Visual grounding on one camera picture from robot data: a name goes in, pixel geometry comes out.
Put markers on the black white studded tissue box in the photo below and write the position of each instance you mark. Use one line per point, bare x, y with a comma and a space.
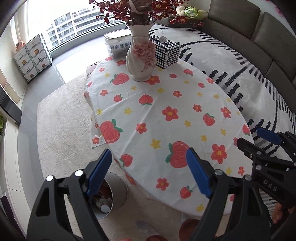
167, 51

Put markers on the white black patterned rug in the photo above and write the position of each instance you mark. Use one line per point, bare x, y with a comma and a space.
242, 76

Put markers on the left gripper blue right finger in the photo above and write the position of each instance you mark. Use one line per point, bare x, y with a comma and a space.
249, 217

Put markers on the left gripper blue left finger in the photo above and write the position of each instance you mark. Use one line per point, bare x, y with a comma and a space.
49, 219

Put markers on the white drawer cabinet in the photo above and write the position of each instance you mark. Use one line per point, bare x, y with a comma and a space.
33, 58

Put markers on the green plush toy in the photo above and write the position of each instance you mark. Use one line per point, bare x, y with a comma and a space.
191, 12

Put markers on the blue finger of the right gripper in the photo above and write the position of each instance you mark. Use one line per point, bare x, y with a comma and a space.
270, 136

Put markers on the white storage container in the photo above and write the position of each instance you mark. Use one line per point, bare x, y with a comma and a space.
118, 42

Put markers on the red artificial flower bouquet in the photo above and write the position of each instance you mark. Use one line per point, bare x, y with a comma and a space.
142, 12

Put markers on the grey green sofa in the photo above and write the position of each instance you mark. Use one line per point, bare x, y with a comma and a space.
261, 39

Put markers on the grey round trash bin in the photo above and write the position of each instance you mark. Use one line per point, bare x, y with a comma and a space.
111, 196

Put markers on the white vase pink flowers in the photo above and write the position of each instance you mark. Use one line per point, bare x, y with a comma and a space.
141, 56

